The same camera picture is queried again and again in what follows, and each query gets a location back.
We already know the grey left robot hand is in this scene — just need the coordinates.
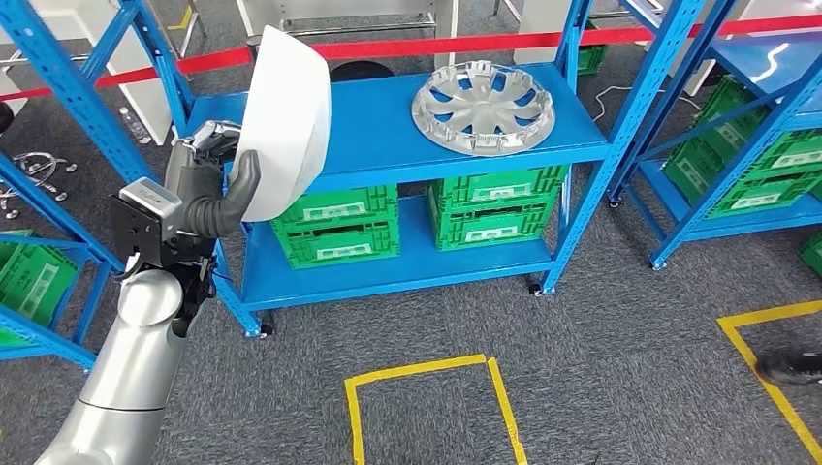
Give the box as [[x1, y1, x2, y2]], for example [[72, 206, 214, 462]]
[[163, 119, 264, 218]]

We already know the white curved plastic part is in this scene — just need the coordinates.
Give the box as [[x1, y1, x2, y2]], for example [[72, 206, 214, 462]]
[[238, 25, 332, 224]]

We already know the blue steel shelf rack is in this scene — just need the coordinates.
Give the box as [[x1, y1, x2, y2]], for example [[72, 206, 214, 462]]
[[0, 0, 708, 339], [606, 0, 822, 271], [0, 152, 124, 374]]

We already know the clear water bottle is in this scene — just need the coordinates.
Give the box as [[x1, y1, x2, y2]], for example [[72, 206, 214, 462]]
[[118, 106, 153, 146]]

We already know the white desk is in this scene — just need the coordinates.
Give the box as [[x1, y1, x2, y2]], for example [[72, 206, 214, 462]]
[[28, 0, 174, 146], [234, 0, 460, 54]]

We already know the chrome office chair base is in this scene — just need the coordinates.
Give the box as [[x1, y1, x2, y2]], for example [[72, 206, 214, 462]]
[[0, 150, 79, 221]]

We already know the black round stool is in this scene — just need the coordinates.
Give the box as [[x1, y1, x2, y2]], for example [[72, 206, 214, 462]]
[[329, 60, 396, 83]]

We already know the red barrier tape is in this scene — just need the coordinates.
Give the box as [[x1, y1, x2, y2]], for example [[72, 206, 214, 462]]
[[0, 13, 822, 104]]

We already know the yellow floor tape square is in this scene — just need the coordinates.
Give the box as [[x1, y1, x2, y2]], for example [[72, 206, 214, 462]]
[[344, 354, 529, 465]]

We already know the silver wheel cover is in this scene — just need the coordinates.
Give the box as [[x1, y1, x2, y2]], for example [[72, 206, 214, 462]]
[[410, 59, 556, 158]]

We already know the person's shoe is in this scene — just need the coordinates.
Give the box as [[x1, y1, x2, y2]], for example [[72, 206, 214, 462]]
[[754, 349, 822, 388]]

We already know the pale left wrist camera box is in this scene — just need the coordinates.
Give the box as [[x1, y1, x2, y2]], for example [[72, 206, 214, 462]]
[[108, 176, 194, 274]]

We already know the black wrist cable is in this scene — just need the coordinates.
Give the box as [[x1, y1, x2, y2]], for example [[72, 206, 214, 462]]
[[168, 255, 218, 339]]

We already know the white floor cable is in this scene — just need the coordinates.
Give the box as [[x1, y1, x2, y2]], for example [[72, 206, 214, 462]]
[[590, 83, 703, 124]]

